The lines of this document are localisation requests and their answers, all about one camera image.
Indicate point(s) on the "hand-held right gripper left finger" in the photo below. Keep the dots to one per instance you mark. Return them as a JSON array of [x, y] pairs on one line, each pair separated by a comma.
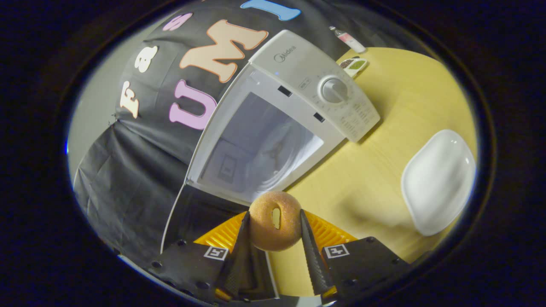
[[243, 264]]

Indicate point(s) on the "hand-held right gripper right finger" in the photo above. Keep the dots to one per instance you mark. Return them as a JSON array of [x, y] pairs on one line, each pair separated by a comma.
[[313, 264]]

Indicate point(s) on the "brown sugared doughnut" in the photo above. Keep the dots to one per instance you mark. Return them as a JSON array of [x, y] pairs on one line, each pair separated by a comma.
[[262, 230]]

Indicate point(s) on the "white microwave oven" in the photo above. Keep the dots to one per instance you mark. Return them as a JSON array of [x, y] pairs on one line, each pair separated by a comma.
[[307, 72]]

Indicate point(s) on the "white oval plate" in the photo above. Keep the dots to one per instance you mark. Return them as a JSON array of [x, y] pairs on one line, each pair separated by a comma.
[[439, 183]]

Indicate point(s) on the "white divided condiment dish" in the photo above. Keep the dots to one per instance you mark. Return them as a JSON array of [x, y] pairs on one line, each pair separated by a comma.
[[354, 66]]

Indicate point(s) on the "small clear bottle pink label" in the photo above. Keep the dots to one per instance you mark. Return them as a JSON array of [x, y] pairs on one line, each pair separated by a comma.
[[349, 40]]

